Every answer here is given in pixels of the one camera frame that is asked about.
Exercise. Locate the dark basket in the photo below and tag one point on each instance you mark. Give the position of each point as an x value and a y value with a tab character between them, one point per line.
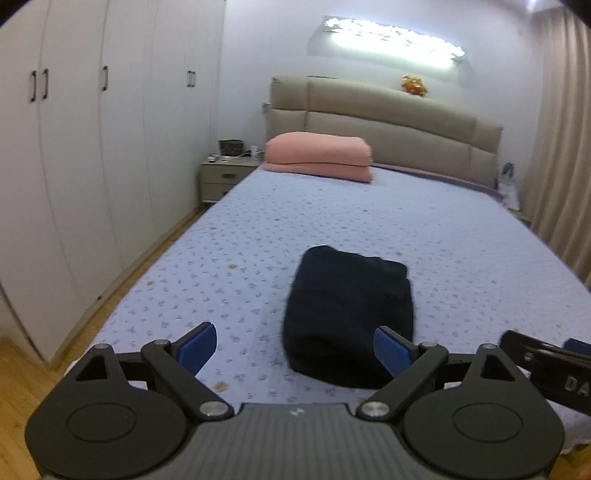
231	147

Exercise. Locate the white wardrobe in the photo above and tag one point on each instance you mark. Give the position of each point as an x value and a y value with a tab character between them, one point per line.
92	161

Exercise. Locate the black garment with white stripes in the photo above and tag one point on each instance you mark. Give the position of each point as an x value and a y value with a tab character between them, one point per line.
346	314

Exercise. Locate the beige curtain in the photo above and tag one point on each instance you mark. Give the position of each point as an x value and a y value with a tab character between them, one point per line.
563	138

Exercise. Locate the grey nightstand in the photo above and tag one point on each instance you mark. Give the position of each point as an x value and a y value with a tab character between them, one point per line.
224	180

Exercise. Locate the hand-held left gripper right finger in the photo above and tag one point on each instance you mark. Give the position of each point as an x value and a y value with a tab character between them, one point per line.
392	348

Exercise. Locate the beige padded headboard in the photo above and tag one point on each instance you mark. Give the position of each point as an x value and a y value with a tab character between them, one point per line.
392	120

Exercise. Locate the orange plush toy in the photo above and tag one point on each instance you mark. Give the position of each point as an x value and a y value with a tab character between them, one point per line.
414	85

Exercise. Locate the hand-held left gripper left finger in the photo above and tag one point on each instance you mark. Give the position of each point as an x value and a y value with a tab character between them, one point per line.
196	346

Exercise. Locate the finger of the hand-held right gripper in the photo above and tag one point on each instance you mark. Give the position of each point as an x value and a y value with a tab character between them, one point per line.
531	348
579	347

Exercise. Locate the purple bed sheet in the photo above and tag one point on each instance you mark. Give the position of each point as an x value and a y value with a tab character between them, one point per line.
438	177

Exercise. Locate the bed with light blue bedspread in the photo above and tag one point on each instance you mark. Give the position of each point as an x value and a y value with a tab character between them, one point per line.
221	240

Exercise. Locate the pink folded blanket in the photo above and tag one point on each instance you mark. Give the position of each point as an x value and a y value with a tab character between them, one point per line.
318	154

